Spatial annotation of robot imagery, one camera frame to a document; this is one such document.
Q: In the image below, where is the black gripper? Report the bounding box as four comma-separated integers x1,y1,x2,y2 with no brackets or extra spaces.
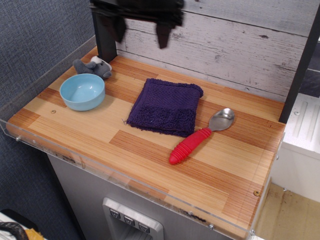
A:
90,0,185,49

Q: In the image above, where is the light blue bowl cup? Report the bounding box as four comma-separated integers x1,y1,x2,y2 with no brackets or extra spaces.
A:
59,73,105,111

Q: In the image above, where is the grey plush elephant toy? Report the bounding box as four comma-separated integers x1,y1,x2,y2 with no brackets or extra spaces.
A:
73,56,112,80

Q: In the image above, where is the purple folded towel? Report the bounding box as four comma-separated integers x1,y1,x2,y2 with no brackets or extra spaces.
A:
126,78,204,138

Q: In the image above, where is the clear acrylic table guard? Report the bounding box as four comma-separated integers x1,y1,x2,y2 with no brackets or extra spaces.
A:
6,32,288,240

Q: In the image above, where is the grey cabinet with button panel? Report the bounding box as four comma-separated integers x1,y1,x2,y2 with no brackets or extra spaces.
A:
48,155,228,240

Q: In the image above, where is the white ribbed side unit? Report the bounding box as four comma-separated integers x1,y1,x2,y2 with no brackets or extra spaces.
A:
270,93,320,202

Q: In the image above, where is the black left frame post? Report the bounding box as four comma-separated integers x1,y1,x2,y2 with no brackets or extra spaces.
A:
92,12,117,63

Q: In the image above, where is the black frame post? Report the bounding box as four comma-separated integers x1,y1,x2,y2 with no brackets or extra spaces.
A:
92,12,117,63
278,6,320,124

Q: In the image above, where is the red handled metal spoon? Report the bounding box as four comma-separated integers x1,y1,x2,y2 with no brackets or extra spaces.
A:
169,108,235,165

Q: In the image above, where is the black right frame post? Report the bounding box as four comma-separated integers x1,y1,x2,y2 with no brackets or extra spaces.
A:
278,6,320,124

